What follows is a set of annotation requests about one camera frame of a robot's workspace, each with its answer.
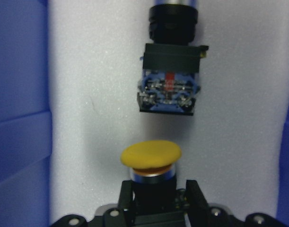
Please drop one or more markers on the left blue plastic bin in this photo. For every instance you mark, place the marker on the left blue plastic bin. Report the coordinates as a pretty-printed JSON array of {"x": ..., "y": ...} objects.
[{"x": 26, "y": 119}]

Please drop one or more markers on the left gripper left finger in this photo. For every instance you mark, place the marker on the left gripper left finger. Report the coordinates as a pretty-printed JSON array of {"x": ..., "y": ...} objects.
[{"x": 126, "y": 202}]

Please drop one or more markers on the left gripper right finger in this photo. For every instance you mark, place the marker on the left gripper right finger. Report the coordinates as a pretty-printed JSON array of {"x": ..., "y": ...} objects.
[{"x": 196, "y": 199}]

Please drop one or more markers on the left white foam pad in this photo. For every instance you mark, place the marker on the left white foam pad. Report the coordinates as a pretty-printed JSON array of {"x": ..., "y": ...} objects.
[{"x": 236, "y": 144}]

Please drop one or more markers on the red push button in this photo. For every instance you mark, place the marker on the red push button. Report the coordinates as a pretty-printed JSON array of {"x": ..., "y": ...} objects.
[{"x": 170, "y": 69}]

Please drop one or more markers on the yellow push button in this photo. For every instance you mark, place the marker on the yellow push button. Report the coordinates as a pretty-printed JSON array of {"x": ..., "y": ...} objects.
[{"x": 153, "y": 180}]

